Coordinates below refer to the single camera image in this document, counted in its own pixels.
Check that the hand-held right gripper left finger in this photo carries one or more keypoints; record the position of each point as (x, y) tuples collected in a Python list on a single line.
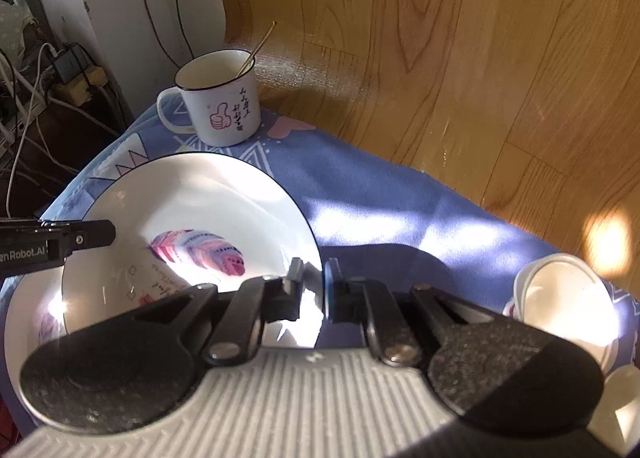
[(295, 279)]

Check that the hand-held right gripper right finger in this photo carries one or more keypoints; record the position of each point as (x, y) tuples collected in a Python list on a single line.
[(330, 289)]

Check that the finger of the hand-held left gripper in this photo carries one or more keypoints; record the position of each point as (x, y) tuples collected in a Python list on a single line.
[(90, 235)]

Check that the white black-rimmed plate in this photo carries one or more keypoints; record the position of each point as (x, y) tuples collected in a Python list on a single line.
[(32, 310)]

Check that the white feather print plate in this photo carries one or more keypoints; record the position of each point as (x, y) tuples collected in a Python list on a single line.
[(200, 198)]

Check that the white cartoon print bowl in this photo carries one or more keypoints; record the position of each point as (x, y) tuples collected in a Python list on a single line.
[(565, 298)]

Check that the cream plain bowl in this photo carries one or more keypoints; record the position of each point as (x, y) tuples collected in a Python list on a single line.
[(620, 403)]

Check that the blue patterned tablecloth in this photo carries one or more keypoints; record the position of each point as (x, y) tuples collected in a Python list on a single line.
[(400, 198)]

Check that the yellowed power strip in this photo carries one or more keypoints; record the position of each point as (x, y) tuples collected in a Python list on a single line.
[(75, 87)]

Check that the black power adapter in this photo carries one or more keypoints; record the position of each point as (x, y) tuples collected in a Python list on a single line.
[(70, 62)]

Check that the white enamel mug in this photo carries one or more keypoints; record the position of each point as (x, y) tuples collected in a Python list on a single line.
[(225, 107)]

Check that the grey spotted cloth cover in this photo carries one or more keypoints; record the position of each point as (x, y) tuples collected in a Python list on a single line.
[(12, 32)]

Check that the wood grain wall sheet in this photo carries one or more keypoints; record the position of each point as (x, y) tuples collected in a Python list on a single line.
[(450, 37)]

